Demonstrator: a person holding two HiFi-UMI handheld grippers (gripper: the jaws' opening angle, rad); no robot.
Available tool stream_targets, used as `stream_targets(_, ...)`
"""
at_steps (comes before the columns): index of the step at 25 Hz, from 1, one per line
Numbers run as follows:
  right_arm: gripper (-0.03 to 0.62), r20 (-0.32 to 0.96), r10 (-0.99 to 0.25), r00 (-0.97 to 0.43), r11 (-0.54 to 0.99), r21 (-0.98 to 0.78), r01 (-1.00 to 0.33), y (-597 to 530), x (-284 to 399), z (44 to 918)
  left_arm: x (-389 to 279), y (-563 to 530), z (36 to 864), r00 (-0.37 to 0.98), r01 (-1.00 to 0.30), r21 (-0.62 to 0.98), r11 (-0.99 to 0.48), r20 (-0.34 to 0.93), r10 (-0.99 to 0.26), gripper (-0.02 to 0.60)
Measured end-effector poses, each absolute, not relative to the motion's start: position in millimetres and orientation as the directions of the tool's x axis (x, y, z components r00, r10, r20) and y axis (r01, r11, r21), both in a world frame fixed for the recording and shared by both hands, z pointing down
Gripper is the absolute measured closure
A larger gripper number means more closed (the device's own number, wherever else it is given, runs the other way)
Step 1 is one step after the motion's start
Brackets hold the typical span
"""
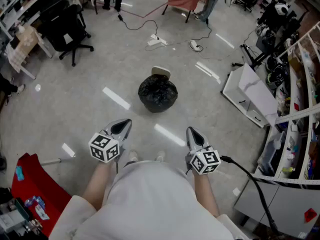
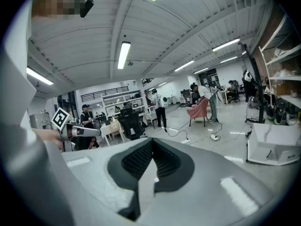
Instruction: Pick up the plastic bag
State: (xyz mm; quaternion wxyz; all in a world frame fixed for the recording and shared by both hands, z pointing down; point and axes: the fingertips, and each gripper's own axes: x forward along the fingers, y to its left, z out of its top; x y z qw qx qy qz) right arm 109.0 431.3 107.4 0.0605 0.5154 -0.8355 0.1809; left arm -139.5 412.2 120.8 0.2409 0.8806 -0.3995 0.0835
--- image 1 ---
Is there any person's right white shoe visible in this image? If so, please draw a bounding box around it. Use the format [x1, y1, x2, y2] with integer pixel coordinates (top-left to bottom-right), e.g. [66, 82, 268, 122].
[155, 150, 167, 163]

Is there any grey cabinet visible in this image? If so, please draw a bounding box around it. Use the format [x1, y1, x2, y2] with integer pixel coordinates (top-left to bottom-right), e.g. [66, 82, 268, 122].
[233, 178, 320, 239]

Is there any white bin lid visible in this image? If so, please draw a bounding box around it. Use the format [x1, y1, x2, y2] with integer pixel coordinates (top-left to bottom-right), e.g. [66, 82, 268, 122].
[151, 66, 172, 80]

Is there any black tripod stand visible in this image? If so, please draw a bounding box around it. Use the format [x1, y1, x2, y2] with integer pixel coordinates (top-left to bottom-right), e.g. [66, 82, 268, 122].
[231, 43, 271, 70]

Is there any red cloth covered table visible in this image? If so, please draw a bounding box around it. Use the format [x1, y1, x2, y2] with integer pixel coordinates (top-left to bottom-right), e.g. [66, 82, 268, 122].
[10, 152, 73, 238]

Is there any person's white shoe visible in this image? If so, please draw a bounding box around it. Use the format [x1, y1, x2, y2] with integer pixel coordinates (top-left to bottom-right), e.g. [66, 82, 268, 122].
[155, 150, 167, 163]
[128, 149, 140, 163]

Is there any black floor cable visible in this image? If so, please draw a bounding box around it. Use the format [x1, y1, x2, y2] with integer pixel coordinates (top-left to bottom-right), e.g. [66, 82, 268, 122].
[196, 21, 213, 47]
[119, 19, 159, 39]

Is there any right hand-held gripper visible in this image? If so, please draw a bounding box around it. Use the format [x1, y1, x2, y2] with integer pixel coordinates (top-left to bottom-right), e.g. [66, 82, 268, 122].
[185, 126, 222, 176]

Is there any beige cloth covered table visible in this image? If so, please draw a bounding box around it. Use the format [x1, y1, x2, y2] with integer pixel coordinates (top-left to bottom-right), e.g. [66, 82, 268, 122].
[5, 24, 54, 81]

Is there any person's left forearm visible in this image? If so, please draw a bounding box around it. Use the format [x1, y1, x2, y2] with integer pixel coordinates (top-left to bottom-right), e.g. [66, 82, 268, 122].
[81, 158, 119, 212]

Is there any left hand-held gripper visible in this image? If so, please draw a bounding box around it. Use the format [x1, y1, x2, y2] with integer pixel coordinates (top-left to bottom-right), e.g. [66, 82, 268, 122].
[88, 118, 133, 164]

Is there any person's white shirt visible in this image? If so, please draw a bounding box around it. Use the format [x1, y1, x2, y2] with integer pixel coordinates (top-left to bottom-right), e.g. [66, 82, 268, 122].
[48, 160, 250, 240]

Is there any thick black hose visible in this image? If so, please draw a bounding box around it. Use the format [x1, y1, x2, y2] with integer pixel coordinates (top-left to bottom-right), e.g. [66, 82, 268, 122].
[219, 155, 280, 236]

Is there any black garbage bag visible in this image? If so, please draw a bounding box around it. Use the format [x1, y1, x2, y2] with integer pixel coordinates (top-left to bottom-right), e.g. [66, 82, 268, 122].
[137, 74, 179, 114]

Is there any black mesh office chair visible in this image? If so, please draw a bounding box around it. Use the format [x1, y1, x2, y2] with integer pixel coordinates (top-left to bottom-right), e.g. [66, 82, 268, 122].
[39, 0, 95, 68]

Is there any red diamond sticker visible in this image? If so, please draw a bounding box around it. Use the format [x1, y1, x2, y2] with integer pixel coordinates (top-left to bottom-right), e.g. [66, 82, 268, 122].
[303, 207, 318, 223]

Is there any person's right forearm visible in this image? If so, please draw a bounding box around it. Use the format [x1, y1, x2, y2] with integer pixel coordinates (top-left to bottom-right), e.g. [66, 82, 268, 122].
[192, 172, 221, 219]

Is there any teal small packet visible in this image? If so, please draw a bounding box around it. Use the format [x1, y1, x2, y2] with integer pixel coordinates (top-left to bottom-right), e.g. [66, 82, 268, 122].
[15, 165, 25, 181]

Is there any white metal shelf rack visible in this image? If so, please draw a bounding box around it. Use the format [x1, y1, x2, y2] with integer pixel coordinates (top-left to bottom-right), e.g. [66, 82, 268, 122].
[252, 20, 320, 186]

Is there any white black backpack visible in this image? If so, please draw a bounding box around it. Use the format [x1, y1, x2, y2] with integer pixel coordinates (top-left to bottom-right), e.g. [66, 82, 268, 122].
[273, 0, 291, 17]

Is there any person's left white shoe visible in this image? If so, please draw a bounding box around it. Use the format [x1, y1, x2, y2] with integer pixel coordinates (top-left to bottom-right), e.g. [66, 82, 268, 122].
[128, 149, 140, 163]

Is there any white cabinet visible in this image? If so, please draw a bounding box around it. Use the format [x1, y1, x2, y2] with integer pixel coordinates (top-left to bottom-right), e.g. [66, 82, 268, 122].
[220, 62, 280, 129]

